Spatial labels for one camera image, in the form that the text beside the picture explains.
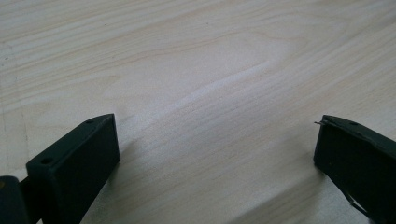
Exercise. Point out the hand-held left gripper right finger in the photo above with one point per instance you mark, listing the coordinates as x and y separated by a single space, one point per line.
358 158

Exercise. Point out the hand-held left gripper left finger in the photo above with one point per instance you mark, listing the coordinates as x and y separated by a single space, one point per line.
74 161

